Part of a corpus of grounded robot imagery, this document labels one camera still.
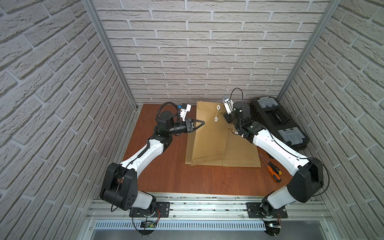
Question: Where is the brown kraft file bag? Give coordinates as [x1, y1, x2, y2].
[222, 127, 261, 168]

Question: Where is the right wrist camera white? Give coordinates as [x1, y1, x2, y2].
[222, 95, 234, 115]

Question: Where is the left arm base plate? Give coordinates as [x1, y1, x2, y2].
[129, 202, 170, 218]

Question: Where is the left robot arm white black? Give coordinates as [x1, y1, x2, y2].
[100, 102, 205, 217]

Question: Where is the black yellow handled screwdriver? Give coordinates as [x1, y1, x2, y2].
[261, 155, 282, 175]

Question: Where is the bag white string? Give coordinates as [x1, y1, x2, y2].
[213, 104, 228, 123]

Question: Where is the black plastic toolbox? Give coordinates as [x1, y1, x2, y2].
[250, 97, 310, 152]

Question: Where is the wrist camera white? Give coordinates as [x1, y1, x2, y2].
[178, 104, 192, 122]
[222, 95, 234, 115]

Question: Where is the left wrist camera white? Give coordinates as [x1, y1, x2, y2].
[178, 104, 192, 122]

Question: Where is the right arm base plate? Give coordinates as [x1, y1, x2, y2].
[246, 202, 288, 219]

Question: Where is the orange handled screwdriver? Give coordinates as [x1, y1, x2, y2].
[259, 155, 282, 183]

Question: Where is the aluminium rail frame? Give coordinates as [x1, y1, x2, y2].
[77, 193, 341, 240]

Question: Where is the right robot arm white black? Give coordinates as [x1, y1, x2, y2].
[223, 96, 324, 218]

